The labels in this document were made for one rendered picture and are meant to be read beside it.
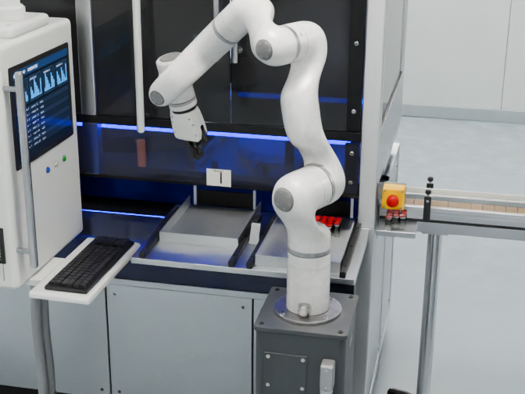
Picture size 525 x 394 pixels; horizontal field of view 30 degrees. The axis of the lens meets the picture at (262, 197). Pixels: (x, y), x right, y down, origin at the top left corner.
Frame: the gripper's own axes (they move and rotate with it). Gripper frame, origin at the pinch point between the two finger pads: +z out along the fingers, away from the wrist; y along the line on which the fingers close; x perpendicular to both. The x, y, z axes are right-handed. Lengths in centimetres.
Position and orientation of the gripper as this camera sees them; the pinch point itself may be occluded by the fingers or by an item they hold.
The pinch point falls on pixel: (197, 151)
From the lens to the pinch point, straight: 298.1
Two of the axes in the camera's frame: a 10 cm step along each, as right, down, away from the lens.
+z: 2.2, 8.3, 5.2
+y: 7.9, 1.6, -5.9
